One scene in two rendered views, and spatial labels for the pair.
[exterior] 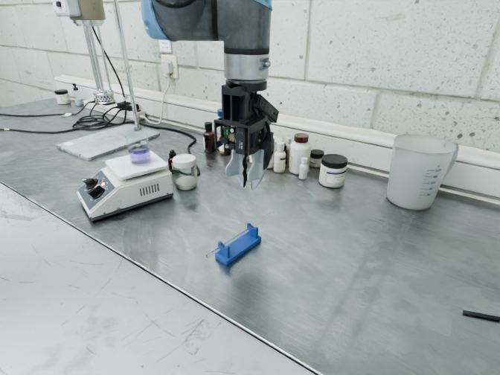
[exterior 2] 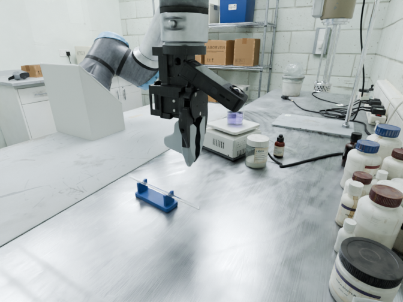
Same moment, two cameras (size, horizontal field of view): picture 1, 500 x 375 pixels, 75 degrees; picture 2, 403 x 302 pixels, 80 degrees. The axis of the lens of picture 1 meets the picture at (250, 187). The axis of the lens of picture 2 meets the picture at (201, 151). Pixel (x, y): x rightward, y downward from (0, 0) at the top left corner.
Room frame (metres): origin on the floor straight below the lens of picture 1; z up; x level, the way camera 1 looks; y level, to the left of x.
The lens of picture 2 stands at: (0.56, -0.42, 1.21)
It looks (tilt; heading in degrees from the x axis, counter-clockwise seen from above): 24 degrees down; 85
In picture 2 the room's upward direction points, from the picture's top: straight up
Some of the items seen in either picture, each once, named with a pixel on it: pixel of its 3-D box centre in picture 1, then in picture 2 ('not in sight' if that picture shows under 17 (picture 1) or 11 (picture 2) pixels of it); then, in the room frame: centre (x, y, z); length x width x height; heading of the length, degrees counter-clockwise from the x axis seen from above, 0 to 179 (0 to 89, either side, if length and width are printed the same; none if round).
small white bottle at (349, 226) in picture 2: (303, 168); (346, 236); (0.81, -0.15, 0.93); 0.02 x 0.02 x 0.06
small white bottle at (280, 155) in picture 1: (280, 157); (350, 204); (0.86, -0.09, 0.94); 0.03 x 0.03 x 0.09
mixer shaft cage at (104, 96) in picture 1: (97, 62); (328, 57); (1.12, 0.50, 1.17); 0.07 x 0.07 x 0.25
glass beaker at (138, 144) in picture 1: (138, 148); (234, 112); (0.72, 0.27, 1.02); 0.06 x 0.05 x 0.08; 14
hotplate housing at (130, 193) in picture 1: (129, 182); (226, 136); (0.71, 0.30, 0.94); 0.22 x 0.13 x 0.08; 127
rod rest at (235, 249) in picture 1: (239, 242); (155, 193); (0.50, 0.02, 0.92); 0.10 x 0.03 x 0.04; 138
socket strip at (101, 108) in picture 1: (112, 108); (373, 110); (1.49, 0.63, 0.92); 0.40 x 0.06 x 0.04; 55
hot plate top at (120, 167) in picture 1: (136, 164); (232, 124); (0.72, 0.28, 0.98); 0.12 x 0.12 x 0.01; 37
